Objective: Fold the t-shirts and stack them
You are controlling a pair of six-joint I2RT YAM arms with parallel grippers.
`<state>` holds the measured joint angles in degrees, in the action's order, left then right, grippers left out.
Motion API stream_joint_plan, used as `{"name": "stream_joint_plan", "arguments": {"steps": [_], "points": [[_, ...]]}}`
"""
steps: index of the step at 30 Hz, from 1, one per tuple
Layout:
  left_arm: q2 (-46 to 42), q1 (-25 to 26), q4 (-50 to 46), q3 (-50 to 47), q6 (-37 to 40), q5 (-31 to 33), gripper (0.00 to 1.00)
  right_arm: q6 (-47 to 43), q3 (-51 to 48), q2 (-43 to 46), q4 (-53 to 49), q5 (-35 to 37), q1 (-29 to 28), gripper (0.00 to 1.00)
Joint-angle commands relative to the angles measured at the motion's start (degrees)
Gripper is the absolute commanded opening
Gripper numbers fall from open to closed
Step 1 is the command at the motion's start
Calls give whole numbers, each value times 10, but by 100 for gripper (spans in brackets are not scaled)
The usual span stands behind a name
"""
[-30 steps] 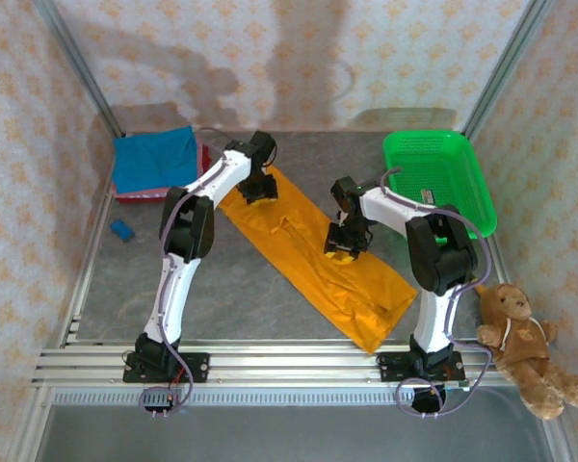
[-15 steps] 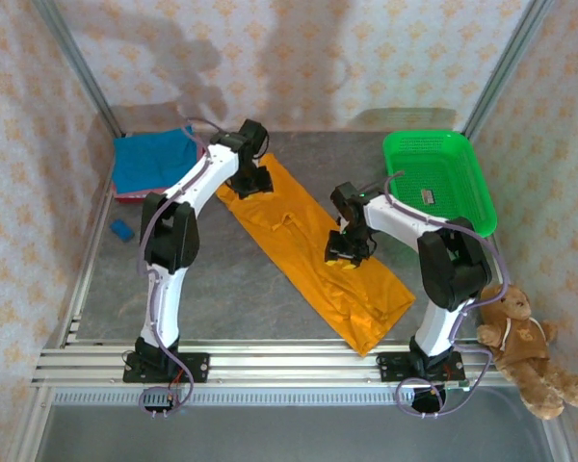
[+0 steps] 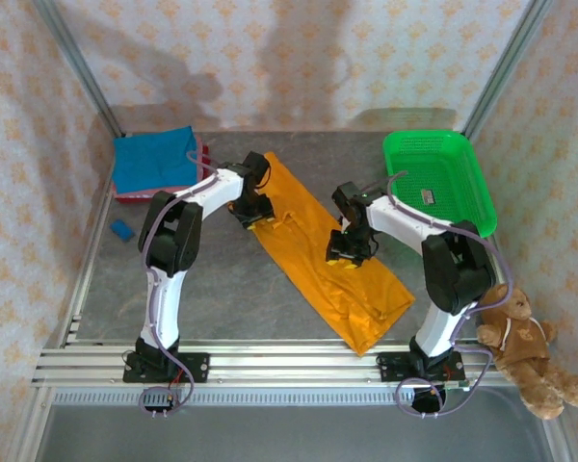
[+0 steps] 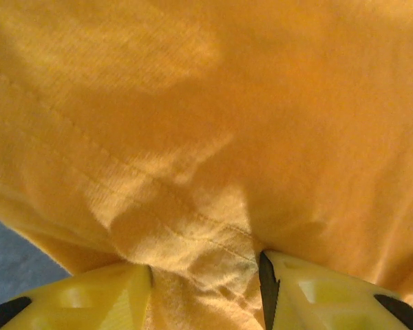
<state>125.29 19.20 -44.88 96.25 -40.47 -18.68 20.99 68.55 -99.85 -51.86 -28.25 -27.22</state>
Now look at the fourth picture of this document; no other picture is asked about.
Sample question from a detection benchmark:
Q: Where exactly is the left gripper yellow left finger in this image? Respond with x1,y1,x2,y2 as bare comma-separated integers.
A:
0,263,154,330

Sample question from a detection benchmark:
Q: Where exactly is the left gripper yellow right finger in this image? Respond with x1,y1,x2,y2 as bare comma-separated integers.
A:
259,250,413,330

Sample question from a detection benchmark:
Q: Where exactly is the orange t-shirt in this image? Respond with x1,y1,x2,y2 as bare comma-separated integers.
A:
0,0,413,330

